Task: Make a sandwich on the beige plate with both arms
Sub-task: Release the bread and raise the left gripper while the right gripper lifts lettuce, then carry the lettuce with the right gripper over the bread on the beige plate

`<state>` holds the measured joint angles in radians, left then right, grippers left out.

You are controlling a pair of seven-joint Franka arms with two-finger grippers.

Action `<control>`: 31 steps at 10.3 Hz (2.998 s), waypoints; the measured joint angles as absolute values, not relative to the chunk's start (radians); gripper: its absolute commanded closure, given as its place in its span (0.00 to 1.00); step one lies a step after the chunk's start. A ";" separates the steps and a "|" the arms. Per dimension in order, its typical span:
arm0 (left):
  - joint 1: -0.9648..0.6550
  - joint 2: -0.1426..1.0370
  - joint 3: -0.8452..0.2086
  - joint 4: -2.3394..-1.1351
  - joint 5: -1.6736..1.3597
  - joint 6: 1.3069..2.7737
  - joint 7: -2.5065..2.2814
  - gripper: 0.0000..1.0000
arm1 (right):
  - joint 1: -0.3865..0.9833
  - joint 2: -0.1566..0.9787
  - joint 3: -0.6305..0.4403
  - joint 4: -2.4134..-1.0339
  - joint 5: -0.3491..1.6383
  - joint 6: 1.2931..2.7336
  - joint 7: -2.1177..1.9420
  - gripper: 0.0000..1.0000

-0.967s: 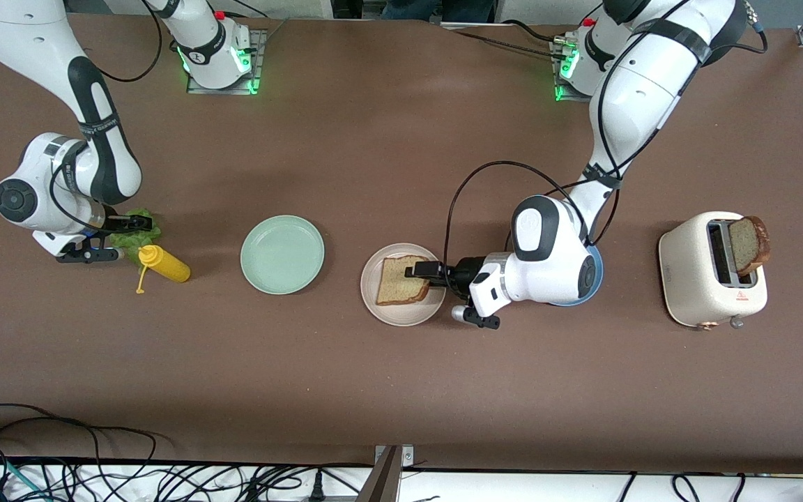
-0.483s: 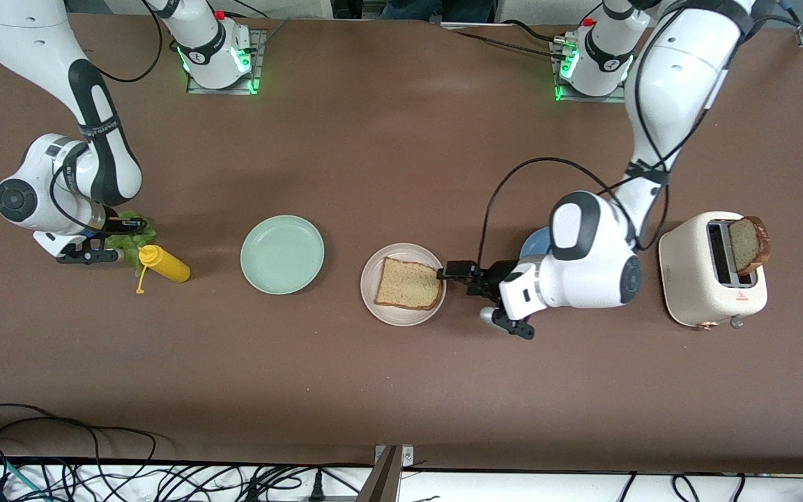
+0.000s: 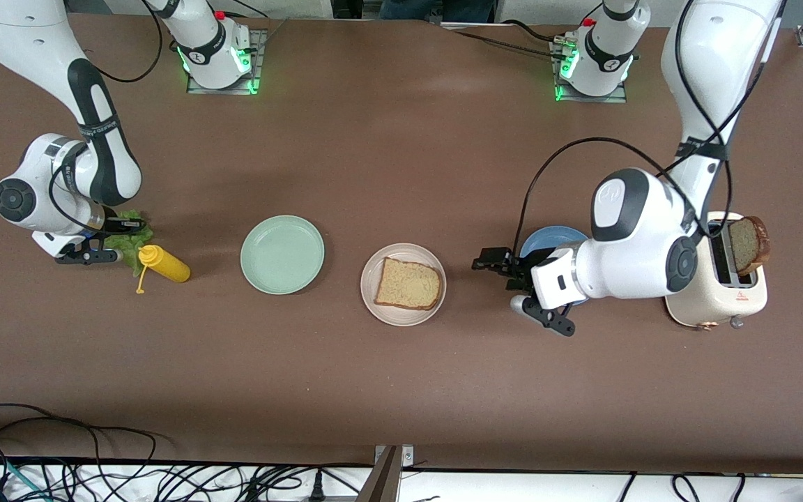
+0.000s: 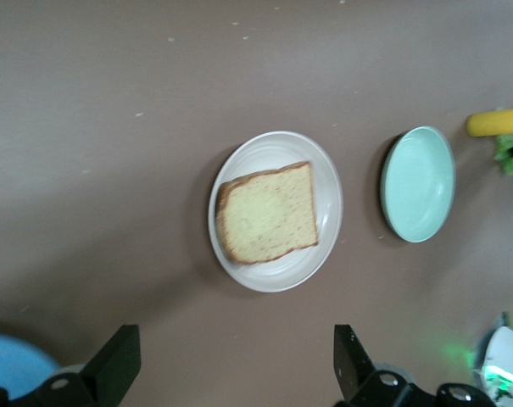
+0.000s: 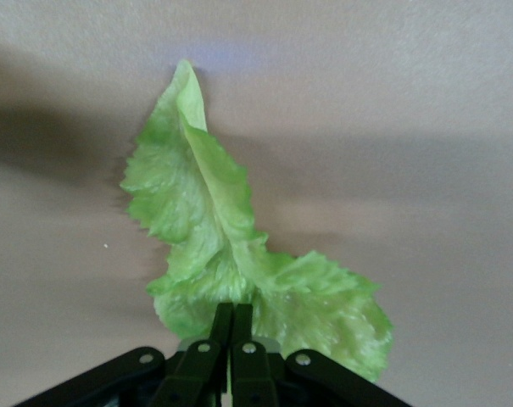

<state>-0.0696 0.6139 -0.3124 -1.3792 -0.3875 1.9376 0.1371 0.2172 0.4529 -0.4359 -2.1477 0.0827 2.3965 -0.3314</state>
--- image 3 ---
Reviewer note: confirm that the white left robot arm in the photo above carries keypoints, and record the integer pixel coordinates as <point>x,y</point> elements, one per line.
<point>708,56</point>

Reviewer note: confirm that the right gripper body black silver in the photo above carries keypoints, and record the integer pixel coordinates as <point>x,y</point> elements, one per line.
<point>120,224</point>

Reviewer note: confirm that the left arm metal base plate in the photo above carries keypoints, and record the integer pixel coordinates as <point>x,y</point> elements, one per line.
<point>610,99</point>

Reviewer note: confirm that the black power plug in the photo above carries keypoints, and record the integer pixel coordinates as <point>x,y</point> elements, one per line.
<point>317,488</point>

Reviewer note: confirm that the yellow squeeze bottle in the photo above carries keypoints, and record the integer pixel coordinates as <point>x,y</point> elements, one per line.
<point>168,266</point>

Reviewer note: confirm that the toasted bread slice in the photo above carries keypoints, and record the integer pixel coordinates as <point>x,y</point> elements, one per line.
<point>408,284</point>
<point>746,244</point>

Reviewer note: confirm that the blue plate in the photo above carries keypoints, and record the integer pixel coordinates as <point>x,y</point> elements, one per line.
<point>548,240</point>

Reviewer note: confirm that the person in blue jeans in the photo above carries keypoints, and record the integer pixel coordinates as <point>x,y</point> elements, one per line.
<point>443,8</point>

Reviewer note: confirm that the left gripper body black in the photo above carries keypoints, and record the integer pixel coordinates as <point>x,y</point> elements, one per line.
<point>518,271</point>

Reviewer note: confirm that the light green plate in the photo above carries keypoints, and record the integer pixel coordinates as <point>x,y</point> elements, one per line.
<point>281,254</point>

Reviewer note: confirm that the aluminium camera post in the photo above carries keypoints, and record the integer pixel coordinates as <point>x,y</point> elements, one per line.
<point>384,477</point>

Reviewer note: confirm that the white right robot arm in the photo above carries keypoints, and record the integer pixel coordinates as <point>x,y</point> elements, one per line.
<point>32,42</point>

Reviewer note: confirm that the beige plate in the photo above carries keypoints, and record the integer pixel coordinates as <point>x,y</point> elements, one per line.
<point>387,314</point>

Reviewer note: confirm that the cream white toaster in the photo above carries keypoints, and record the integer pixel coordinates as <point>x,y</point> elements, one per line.
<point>715,300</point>

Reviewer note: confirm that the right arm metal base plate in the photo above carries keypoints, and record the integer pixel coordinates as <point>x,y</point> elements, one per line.
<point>260,70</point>

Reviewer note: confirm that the green lettuce leaf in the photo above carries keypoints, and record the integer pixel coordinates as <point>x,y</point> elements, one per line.
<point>133,244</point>

